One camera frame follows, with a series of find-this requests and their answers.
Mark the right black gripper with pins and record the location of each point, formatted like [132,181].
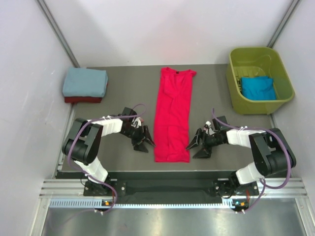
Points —
[205,152]

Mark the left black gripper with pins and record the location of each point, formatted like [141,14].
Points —
[141,147]

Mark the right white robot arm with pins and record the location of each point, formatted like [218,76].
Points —
[270,151]

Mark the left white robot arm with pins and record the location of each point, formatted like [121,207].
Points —
[83,140]

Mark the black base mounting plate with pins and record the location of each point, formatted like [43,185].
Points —
[211,187]

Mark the folded dark red t shirt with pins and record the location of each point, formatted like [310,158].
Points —
[82,99]

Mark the blue t shirt in bin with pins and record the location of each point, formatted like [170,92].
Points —
[258,88]

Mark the folded light blue t shirt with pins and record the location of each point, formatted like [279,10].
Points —
[84,82]

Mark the green plastic bin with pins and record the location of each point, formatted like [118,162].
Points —
[253,62]

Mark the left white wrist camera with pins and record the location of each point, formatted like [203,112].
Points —
[137,122]

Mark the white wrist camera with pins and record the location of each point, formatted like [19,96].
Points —
[207,126]
[137,122]

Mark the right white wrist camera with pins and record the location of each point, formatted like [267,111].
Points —
[207,126]

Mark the slotted grey cable duct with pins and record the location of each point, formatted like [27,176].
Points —
[105,204]

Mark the aluminium frame rail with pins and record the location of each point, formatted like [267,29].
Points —
[73,188]

